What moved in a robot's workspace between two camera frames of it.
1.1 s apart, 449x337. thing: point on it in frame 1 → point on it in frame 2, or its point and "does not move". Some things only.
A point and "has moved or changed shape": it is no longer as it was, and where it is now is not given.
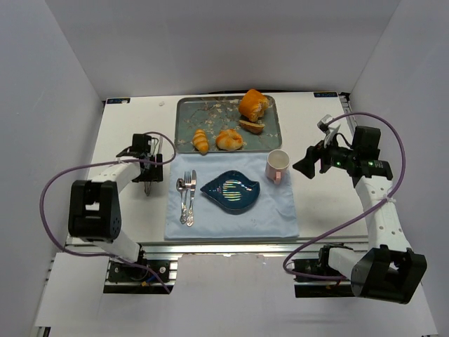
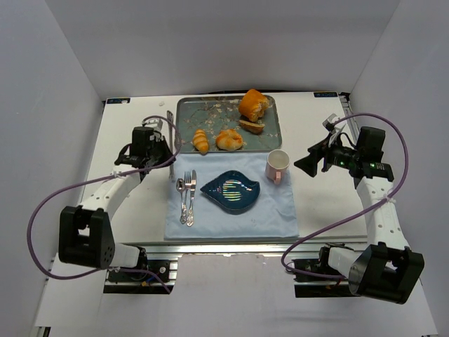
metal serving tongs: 156,149 has moved or changed shape
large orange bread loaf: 253,104 does not move
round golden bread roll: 229,140 does not move
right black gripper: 313,159 does not move
